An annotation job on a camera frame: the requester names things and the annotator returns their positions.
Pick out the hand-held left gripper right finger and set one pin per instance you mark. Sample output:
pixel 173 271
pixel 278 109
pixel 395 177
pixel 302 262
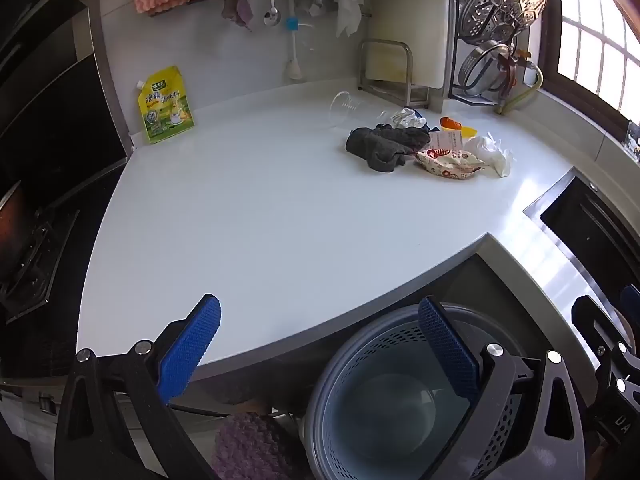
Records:
pixel 447 345

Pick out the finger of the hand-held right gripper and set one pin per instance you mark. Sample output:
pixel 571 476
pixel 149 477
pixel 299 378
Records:
pixel 632 302
pixel 597 325

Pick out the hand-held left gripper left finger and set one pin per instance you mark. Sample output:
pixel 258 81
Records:
pixel 192 345

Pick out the grey perforated trash bin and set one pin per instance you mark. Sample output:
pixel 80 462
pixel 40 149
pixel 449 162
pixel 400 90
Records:
pixel 390 410

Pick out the white plastic bag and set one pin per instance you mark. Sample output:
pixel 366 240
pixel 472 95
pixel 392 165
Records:
pixel 492 157

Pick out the yellow square lid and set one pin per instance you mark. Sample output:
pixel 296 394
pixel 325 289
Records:
pixel 469 133

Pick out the steel sink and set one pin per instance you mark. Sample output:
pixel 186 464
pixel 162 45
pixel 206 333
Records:
pixel 590 230

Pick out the purple knitted cloth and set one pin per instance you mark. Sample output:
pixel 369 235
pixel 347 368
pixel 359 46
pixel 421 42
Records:
pixel 255 447

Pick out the red white snack packet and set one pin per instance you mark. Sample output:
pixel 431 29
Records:
pixel 445 162

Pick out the black gas stove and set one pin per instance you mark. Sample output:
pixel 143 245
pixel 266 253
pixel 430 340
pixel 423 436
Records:
pixel 30 260

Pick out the dark grey rag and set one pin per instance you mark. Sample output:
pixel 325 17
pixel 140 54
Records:
pixel 380 147

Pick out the crumpled clear blue wrapper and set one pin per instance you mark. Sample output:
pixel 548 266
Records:
pixel 407 119

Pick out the yellow spout pouch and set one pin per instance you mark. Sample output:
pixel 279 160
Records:
pixel 165 110

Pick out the black lid rack grey tray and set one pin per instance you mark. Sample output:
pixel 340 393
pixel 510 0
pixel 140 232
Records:
pixel 470 99

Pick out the window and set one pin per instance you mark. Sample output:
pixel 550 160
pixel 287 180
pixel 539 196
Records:
pixel 600 50

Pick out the clear plastic cup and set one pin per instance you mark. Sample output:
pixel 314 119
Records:
pixel 345 110

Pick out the metal board rack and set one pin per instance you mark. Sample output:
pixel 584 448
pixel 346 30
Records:
pixel 409 75

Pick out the black range hood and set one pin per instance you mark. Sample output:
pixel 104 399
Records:
pixel 50 85

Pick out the steel steamer plate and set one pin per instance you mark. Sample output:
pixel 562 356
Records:
pixel 515 0

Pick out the white cutting board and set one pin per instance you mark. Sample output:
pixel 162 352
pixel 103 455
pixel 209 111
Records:
pixel 425 20

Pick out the blue white bottle brush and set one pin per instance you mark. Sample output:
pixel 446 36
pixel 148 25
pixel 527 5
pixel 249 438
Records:
pixel 292 23

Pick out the grey purple dishcloth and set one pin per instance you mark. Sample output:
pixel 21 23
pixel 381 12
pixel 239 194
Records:
pixel 237 0

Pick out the white cloth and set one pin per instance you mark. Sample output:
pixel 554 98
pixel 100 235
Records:
pixel 347 5

